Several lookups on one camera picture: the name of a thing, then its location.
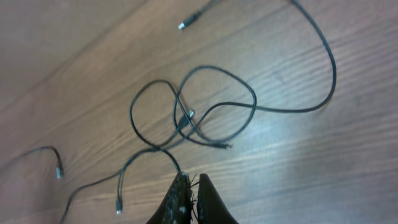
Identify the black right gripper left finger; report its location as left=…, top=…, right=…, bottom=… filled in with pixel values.
left=147, top=171, right=192, bottom=224

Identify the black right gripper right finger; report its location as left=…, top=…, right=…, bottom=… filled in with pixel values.
left=197, top=174, right=238, bottom=224

